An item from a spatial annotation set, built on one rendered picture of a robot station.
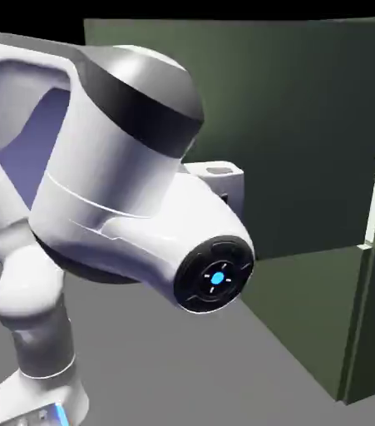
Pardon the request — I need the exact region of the green cabinet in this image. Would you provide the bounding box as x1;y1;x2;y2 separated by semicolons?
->
83;15;375;406

